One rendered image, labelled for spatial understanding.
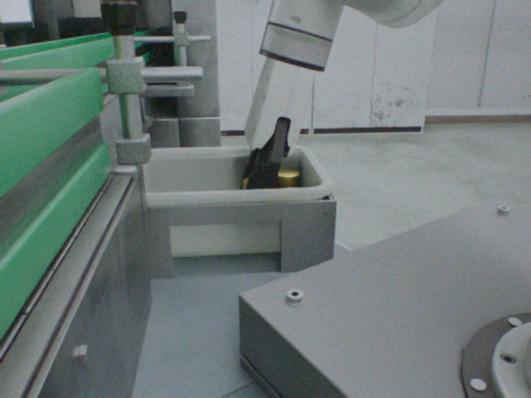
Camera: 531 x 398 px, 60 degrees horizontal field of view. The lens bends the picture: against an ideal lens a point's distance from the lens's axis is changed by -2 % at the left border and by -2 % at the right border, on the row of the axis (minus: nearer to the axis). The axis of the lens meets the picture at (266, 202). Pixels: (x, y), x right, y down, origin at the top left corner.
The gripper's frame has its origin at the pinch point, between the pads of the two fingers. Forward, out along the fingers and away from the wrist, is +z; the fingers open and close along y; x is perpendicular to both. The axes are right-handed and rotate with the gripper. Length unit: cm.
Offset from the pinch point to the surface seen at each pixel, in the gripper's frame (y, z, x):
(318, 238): 11.0, 0.4, 5.5
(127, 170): 15.7, -4.2, -13.5
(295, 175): -1.6, -2.0, 4.6
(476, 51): -390, -53, 244
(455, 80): -390, -21, 233
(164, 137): -70, 15, -15
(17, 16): -37, -9, -42
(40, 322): 35.6, -3.9, -13.9
